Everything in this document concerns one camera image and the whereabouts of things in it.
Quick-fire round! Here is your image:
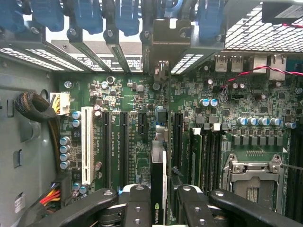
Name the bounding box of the long black expansion slot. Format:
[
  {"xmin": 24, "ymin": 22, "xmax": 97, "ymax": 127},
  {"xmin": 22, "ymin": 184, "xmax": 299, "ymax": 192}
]
[
  {"xmin": 119, "ymin": 112, "xmax": 130, "ymax": 190},
  {"xmin": 101, "ymin": 111, "xmax": 112, "ymax": 190},
  {"xmin": 173, "ymin": 112, "xmax": 185, "ymax": 171}
]

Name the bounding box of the metal CPU socket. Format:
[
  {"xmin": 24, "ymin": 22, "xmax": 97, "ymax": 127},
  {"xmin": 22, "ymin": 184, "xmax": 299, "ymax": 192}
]
[{"xmin": 222, "ymin": 153, "xmax": 289, "ymax": 215}]

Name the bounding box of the white expansion slot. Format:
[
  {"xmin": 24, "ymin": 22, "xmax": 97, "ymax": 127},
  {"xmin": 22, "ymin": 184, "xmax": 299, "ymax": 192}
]
[{"xmin": 80, "ymin": 105, "xmax": 95, "ymax": 185}]

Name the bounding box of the short black expansion slot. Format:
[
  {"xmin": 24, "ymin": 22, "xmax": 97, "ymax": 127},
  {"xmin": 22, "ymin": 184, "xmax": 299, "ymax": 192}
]
[{"xmin": 138, "ymin": 112, "xmax": 149, "ymax": 136}]

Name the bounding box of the green motherboard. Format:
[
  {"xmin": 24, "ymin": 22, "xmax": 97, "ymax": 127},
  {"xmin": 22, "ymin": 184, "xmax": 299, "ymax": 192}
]
[{"xmin": 55, "ymin": 54, "xmax": 303, "ymax": 227}]

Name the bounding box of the open grey PC case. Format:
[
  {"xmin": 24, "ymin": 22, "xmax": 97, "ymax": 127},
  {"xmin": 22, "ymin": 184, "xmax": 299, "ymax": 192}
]
[{"xmin": 0, "ymin": 0, "xmax": 303, "ymax": 227}]

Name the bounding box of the white power connector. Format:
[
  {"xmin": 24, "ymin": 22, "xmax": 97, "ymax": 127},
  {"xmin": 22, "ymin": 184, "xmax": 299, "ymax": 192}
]
[{"xmin": 50, "ymin": 91, "xmax": 71, "ymax": 116}]

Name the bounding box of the metal USB port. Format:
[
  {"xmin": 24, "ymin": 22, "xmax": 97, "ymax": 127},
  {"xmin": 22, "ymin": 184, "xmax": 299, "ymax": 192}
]
[
  {"xmin": 230, "ymin": 55, "xmax": 244, "ymax": 73},
  {"xmin": 214, "ymin": 55, "xmax": 229, "ymax": 73}
]

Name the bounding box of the blue slot latch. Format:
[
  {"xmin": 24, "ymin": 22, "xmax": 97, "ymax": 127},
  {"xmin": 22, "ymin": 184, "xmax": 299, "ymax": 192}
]
[
  {"xmin": 0, "ymin": 0, "xmax": 26, "ymax": 33},
  {"xmin": 115, "ymin": 0, "xmax": 141, "ymax": 36},
  {"xmin": 30, "ymin": 0, "xmax": 65, "ymax": 32},
  {"xmin": 197, "ymin": 0, "xmax": 225, "ymax": 40},
  {"xmin": 72, "ymin": 0, "xmax": 104, "ymax": 34},
  {"xmin": 165, "ymin": 0, "xmax": 183, "ymax": 17}
]

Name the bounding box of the red yellow wire bundle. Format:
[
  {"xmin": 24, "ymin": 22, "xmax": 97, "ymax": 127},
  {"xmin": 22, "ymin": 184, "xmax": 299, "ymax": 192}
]
[{"xmin": 38, "ymin": 182, "xmax": 62, "ymax": 214}]

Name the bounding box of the black braided cable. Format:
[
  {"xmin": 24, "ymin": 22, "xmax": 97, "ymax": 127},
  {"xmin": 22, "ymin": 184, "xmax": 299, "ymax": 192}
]
[{"xmin": 15, "ymin": 91, "xmax": 62, "ymax": 171}]

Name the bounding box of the red and black twisted wire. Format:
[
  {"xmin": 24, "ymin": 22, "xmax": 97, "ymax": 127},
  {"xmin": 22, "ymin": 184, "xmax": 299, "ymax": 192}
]
[{"xmin": 219, "ymin": 65, "xmax": 303, "ymax": 91}]

